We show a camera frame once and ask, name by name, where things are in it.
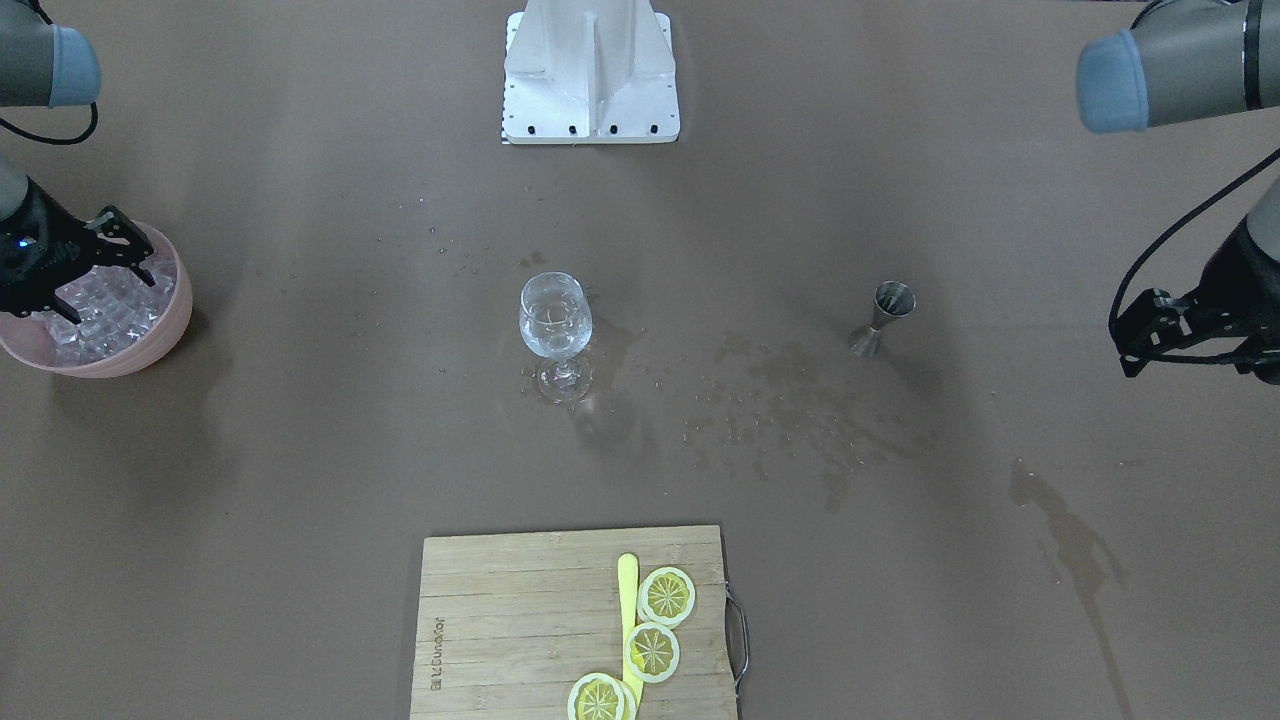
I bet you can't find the bamboo cutting board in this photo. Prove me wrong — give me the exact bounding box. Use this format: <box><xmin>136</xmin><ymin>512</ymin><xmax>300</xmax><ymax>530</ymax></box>
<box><xmin>410</xmin><ymin>525</ymin><xmax>740</xmax><ymax>719</ymax></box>

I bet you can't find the lemon slice near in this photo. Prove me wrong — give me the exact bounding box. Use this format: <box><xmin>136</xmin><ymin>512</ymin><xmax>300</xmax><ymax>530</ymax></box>
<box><xmin>564</xmin><ymin>673</ymin><xmax>637</xmax><ymax>720</ymax></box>

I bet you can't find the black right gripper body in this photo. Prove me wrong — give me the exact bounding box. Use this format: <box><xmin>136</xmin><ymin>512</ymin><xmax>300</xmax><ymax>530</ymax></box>
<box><xmin>1</xmin><ymin>179</ymin><xmax>93</xmax><ymax>316</ymax></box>

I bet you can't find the steel cocktail jigger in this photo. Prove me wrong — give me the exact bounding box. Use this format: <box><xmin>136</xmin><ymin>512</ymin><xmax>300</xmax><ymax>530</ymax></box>
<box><xmin>846</xmin><ymin>281</ymin><xmax>916</xmax><ymax>357</ymax></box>

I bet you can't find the lemon slice middle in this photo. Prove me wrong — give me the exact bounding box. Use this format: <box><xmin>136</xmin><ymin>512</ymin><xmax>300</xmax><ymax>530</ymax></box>
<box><xmin>623</xmin><ymin>621</ymin><xmax>681</xmax><ymax>684</ymax></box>

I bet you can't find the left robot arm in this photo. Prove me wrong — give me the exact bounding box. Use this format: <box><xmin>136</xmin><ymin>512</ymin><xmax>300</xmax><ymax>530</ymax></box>
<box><xmin>1076</xmin><ymin>1</ymin><xmax>1279</xmax><ymax>384</ymax></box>

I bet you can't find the clear wine glass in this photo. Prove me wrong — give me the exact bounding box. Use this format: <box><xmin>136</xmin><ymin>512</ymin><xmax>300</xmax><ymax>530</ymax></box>
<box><xmin>518</xmin><ymin>272</ymin><xmax>593</xmax><ymax>404</ymax></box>

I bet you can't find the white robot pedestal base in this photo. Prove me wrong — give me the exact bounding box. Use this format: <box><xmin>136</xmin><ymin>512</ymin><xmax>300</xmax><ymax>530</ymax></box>
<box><xmin>500</xmin><ymin>1</ymin><xmax>681</xmax><ymax>145</ymax></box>

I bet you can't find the lemon slice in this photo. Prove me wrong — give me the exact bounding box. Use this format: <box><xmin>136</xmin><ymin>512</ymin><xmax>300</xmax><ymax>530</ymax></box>
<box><xmin>564</xmin><ymin>673</ymin><xmax>637</xmax><ymax>720</ymax></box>
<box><xmin>623</xmin><ymin>621</ymin><xmax>681</xmax><ymax>684</ymax></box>
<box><xmin>636</xmin><ymin>566</ymin><xmax>698</xmax><ymax>629</ymax></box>

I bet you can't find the pink bowl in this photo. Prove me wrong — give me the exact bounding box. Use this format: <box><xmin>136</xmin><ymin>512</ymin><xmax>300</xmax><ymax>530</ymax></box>
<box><xmin>1</xmin><ymin>222</ymin><xmax>193</xmax><ymax>379</ymax></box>

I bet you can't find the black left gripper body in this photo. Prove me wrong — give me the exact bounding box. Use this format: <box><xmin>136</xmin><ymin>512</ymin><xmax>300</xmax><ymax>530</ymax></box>
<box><xmin>1188</xmin><ymin>218</ymin><xmax>1279</xmax><ymax>386</ymax></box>

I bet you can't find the yellow plastic stick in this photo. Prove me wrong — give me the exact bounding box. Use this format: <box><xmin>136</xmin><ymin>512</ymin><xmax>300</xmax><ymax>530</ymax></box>
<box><xmin>616</xmin><ymin>553</ymin><xmax>644</xmax><ymax>719</ymax></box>

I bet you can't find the lemon slice far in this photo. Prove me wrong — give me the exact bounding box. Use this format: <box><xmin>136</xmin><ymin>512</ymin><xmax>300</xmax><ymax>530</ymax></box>
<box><xmin>636</xmin><ymin>566</ymin><xmax>698</xmax><ymax>629</ymax></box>

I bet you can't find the pile of clear ice cubes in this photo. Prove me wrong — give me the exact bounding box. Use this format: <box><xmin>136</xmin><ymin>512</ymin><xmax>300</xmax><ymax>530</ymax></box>
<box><xmin>32</xmin><ymin>254</ymin><xmax>178</xmax><ymax>366</ymax></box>

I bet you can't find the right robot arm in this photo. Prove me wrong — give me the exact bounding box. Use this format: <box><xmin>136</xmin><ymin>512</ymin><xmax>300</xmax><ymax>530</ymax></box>
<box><xmin>1</xmin><ymin>1</ymin><xmax>155</xmax><ymax>325</ymax></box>

